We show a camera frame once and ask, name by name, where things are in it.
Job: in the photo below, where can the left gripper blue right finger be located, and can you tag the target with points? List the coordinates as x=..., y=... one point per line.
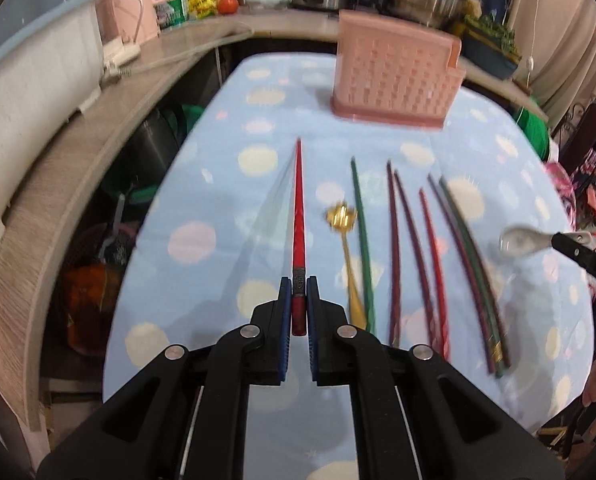
x=313, y=312

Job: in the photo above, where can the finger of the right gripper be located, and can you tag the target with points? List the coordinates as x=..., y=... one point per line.
x=568, y=247

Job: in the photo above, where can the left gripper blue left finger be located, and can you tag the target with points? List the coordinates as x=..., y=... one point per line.
x=284, y=316

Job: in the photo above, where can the bright red chopstick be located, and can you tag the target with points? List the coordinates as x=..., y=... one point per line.
x=298, y=312

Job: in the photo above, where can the green chopstick gold band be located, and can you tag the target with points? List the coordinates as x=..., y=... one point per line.
x=368, y=292

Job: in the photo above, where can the white ceramic spoon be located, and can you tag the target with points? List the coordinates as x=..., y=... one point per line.
x=520, y=241

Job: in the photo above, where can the gold flower-shaped spoon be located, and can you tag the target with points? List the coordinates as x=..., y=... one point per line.
x=341, y=218

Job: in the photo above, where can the dark maroon twisted chopstick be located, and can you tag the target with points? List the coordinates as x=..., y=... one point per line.
x=432, y=330

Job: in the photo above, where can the dark green chopstick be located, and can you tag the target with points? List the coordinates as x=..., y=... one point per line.
x=487, y=308

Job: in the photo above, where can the maroon chopstick gold band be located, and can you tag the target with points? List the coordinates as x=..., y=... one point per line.
x=465, y=269

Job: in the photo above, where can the pink floral cloth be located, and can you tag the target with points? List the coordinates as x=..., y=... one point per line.
x=565, y=189

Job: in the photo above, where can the light blue planet tablecloth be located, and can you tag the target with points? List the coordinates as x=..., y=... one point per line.
x=208, y=253

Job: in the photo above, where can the green plastic bag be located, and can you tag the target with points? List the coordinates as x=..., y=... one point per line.
x=535, y=130

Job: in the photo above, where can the beige curtain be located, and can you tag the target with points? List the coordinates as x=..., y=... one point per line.
x=557, y=42

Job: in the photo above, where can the pink perforated utensil basket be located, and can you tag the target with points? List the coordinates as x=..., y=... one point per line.
x=395, y=72

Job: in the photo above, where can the blue basin with vegetables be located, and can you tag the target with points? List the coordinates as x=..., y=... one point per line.
x=490, y=46

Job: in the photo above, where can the wooden curved counter shelf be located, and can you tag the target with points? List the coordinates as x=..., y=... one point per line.
x=55, y=190

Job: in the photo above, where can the clear food storage container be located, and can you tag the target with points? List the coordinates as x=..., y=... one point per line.
x=259, y=5

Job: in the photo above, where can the red tomato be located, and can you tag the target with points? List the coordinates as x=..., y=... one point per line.
x=227, y=7

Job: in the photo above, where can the yellow snack bag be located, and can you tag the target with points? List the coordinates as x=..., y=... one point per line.
x=200, y=9

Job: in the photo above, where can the green milk powder can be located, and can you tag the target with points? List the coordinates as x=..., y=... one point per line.
x=171, y=14

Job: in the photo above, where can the pink electric kettle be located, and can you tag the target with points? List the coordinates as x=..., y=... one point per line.
x=132, y=5

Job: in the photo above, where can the white dish drainer box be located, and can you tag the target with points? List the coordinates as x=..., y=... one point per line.
x=50, y=67

